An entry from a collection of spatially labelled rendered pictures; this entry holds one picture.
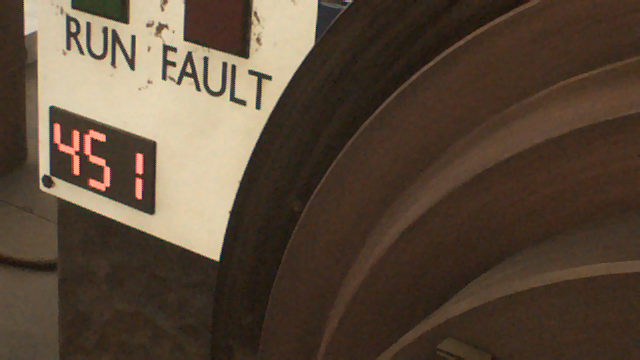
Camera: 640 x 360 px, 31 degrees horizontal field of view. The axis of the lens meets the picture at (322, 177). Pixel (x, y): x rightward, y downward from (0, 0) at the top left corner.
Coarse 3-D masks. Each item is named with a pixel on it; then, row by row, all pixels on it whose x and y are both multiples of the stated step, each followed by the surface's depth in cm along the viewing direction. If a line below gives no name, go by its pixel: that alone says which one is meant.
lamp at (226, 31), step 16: (192, 0) 58; (208, 0) 57; (224, 0) 57; (240, 0) 56; (192, 16) 58; (208, 16) 58; (224, 16) 57; (240, 16) 57; (192, 32) 59; (208, 32) 58; (224, 32) 57; (240, 32) 57; (224, 48) 58; (240, 48) 57
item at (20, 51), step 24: (0, 0) 306; (0, 24) 309; (24, 24) 326; (0, 48) 311; (24, 48) 328; (0, 72) 314; (24, 72) 330; (0, 96) 316; (24, 96) 332; (0, 120) 319; (24, 120) 334; (0, 144) 321; (24, 144) 336; (0, 168) 324
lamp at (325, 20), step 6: (324, 6) 54; (330, 6) 53; (336, 6) 53; (342, 6) 53; (324, 12) 54; (330, 12) 54; (336, 12) 53; (324, 18) 54; (330, 18) 54; (318, 24) 54; (324, 24) 54; (318, 30) 54; (324, 30) 54; (318, 36) 54
